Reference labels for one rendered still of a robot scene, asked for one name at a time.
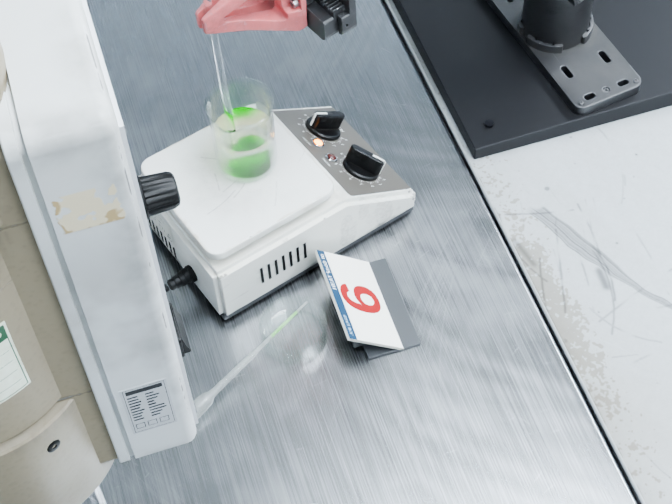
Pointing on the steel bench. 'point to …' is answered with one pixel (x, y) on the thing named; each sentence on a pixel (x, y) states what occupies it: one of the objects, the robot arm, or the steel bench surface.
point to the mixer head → (77, 270)
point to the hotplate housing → (279, 245)
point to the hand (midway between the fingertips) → (209, 18)
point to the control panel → (389, 181)
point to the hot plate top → (238, 192)
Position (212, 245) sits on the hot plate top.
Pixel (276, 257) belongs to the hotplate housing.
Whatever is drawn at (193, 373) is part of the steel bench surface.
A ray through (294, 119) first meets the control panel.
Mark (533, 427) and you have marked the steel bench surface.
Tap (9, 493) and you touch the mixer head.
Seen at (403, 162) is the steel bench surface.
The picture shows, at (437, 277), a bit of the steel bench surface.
